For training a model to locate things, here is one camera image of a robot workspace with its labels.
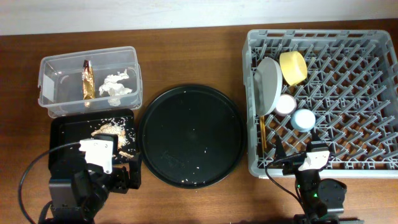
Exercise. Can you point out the food scraps pile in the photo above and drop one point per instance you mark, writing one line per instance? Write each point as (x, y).
(126, 136)

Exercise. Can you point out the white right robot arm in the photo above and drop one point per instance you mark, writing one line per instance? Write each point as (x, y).
(321, 199)

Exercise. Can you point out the pink plastic cup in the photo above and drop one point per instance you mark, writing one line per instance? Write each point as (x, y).
(286, 105)

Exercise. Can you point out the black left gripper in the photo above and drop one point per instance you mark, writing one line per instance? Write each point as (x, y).
(122, 183)

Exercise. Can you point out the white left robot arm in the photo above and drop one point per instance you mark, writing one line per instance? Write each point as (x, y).
(81, 182)

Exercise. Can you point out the clear plastic waste bin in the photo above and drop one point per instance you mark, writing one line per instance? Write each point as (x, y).
(61, 85)

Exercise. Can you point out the crumpled white tissue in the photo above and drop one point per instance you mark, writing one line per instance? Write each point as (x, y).
(112, 86)

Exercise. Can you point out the gold foil wrapper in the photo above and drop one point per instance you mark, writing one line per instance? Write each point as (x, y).
(88, 79)

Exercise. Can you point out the wooden chopstick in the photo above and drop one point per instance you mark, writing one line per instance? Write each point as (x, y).
(265, 136)
(263, 141)

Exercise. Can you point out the pale green plate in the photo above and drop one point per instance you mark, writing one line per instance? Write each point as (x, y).
(267, 86)

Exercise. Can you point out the yellow bowl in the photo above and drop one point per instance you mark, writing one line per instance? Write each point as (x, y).
(293, 66)

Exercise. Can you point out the grey plastic dishwasher rack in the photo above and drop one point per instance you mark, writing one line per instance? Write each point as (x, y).
(351, 87)

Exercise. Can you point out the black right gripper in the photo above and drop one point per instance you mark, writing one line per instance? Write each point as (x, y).
(293, 164)

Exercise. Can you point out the round black tray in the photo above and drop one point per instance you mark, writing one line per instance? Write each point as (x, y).
(191, 136)

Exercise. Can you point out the black rectangular tray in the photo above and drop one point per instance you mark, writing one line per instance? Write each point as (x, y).
(74, 128)

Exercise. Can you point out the blue plastic cup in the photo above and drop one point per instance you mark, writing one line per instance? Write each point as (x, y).
(303, 120)

